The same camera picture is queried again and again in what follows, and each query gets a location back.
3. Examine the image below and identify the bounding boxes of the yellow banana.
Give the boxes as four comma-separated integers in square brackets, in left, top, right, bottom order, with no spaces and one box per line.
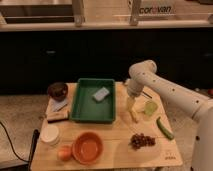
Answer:
[128,108,139,123]

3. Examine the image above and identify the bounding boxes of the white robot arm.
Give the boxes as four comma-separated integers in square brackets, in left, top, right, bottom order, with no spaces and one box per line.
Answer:
[127,60,213,171]

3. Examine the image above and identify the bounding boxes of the red bowl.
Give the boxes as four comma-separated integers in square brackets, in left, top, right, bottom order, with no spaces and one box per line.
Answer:
[72,132,103,165]

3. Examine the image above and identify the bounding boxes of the dark brown bowl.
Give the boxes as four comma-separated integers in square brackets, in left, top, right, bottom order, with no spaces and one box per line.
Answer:
[47,82,68,101]

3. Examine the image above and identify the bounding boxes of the light green cup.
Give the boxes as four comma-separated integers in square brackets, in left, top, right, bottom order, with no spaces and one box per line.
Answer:
[144,100,158,116]

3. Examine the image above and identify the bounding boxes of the blue sponge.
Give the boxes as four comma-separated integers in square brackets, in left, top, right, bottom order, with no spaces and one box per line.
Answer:
[93,87,110,102]

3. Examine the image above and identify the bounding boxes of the bunch of dark grapes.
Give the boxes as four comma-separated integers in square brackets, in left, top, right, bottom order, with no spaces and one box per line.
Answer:
[130,133,156,150]

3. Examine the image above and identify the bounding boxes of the green pepper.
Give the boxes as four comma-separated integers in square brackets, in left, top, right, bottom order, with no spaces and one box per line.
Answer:
[156,117,174,141]

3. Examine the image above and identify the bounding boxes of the green plastic tray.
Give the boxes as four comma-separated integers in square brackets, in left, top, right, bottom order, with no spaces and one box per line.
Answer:
[69,78,116,124]

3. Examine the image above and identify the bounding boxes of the wooden block with knife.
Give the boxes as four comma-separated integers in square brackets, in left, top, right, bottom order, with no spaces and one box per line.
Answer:
[46,99,69,123]

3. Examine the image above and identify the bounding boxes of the orange fruit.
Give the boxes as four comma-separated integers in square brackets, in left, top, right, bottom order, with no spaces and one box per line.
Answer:
[58,145,72,161]

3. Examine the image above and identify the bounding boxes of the corovan cardboard box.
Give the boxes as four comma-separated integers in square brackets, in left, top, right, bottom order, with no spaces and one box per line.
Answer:
[138,0,174,15]

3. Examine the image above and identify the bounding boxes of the black cable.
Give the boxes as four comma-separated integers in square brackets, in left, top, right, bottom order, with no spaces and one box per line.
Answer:
[0,120,30,164]

